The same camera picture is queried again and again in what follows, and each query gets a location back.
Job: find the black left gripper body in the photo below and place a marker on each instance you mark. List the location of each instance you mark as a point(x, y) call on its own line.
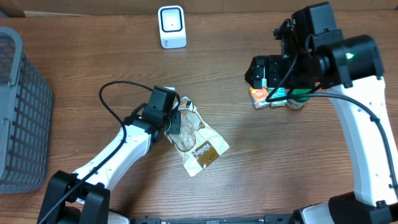
point(175, 120)

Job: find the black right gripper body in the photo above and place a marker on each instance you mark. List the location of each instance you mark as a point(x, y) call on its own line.
point(295, 77)

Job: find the teal tissue pack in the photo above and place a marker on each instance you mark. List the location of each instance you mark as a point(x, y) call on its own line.
point(280, 92)

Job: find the orange tissue pack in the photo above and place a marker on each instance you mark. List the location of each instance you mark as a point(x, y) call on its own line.
point(258, 97)

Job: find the green lid jar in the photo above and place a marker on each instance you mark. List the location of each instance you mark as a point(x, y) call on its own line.
point(297, 103)

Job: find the clear plastic bag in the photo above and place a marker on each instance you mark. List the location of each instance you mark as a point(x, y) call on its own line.
point(198, 143)

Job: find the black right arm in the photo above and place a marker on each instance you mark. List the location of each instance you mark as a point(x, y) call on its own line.
point(353, 81)

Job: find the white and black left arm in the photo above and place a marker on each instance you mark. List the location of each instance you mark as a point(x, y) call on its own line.
point(84, 195)

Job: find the white barcode scanner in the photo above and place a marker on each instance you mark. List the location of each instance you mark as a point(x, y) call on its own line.
point(172, 27)

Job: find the grey plastic basket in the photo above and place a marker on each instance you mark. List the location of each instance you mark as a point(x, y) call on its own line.
point(26, 116)

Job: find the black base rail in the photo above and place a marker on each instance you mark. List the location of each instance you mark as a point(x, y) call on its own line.
point(217, 220)

